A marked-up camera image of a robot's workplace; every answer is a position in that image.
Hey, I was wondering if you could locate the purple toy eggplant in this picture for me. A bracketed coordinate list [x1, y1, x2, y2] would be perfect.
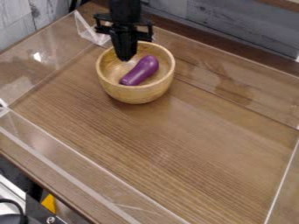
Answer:
[119, 55, 159, 86]

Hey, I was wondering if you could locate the brown wooden bowl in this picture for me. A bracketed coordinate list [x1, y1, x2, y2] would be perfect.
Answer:
[96, 41, 175, 104]

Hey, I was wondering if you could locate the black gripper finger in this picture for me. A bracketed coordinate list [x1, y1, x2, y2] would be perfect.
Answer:
[109, 27, 138, 61]

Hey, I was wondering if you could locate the clear acrylic back wall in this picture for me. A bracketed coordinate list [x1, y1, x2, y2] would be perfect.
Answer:
[154, 28, 299, 130]

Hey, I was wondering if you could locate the yellow label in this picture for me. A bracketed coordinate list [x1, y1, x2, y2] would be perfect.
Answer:
[41, 194, 56, 214]

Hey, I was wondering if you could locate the clear acrylic front wall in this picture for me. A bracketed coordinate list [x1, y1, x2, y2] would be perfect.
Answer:
[0, 99, 190, 224]

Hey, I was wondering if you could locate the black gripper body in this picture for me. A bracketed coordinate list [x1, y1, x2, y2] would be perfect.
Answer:
[93, 0, 154, 42]

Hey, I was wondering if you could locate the black cable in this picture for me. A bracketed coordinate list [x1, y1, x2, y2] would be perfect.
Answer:
[0, 199, 28, 224]

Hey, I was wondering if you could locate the clear acrylic corner bracket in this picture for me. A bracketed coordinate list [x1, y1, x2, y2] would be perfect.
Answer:
[73, 10, 109, 46]

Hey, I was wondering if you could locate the clear acrylic wall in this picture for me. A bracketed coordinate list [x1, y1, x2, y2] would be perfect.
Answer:
[154, 28, 299, 130]
[0, 99, 190, 224]

